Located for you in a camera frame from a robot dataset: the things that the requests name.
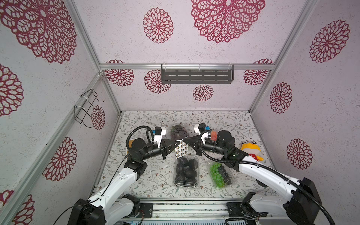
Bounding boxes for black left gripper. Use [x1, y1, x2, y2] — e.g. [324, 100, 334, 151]
[142, 138, 180, 161]

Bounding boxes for sticker label sheet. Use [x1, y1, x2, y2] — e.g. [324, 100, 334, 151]
[175, 139, 189, 159]

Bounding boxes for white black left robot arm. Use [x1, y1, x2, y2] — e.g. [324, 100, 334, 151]
[68, 138, 181, 225]

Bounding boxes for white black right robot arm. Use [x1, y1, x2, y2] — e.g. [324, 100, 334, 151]
[184, 130, 329, 225]

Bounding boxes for clear box purple grapes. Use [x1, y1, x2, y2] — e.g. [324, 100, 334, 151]
[170, 125, 188, 141]

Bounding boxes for white wooden tissue box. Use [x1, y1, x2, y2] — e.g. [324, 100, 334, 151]
[125, 139, 131, 158]

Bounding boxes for clear box green grapes blueberries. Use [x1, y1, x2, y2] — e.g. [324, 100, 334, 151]
[206, 161, 235, 189]

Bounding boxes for yellow red plush toy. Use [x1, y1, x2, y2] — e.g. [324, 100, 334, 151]
[241, 141, 264, 162]

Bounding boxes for black round alarm clock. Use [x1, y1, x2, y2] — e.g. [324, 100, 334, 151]
[256, 180, 268, 188]

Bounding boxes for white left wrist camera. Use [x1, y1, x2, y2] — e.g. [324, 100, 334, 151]
[153, 127, 167, 148]

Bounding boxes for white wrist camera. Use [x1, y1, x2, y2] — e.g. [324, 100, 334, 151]
[194, 123, 211, 142]
[153, 127, 167, 148]

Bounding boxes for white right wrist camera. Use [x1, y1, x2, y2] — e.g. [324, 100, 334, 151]
[194, 123, 211, 142]

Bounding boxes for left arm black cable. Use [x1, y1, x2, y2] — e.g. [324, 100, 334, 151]
[52, 125, 155, 225]

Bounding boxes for aluminium mounting rail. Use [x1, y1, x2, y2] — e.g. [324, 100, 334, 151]
[71, 199, 308, 221]

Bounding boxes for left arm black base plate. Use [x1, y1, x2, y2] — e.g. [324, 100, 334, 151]
[124, 202, 154, 219]

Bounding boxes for grey metal wall shelf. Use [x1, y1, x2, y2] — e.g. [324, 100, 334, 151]
[160, 65, 234, 84]

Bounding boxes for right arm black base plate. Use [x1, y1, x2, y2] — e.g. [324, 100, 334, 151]
[226, 202, 268, 218]

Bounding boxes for black wire wall rack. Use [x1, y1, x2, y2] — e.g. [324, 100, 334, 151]
[73, 89, 106, 130]

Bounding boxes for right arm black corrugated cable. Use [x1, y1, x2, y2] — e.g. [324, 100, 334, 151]
[197, 130, 336, 225]

